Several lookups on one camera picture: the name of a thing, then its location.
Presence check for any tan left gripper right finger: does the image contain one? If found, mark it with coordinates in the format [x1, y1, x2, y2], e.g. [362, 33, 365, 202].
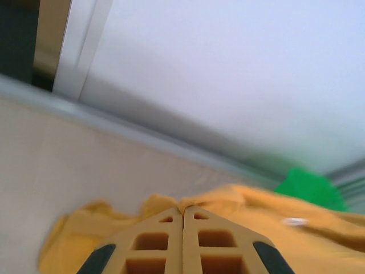
[184, 207, 296, 274]

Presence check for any green plastic basket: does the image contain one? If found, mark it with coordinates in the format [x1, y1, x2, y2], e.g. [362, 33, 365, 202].
[273, 167, 348, 212]

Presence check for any yellow t-shirt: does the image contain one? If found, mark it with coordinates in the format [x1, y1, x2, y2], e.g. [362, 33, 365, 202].
[38, 184, 365, 274]

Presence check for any brown wooden door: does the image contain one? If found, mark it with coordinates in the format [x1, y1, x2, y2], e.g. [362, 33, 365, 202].
[33, 0, 72, 78]

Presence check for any aluminium table edge rail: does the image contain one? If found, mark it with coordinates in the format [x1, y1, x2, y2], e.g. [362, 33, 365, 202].
[0, 73, 286, 186]

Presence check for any white door frame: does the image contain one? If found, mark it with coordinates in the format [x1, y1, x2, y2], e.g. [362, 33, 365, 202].
[52, 0, 113, 102]

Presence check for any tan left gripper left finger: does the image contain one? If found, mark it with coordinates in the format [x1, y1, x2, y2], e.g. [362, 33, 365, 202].
[76, 207, 183, 274]

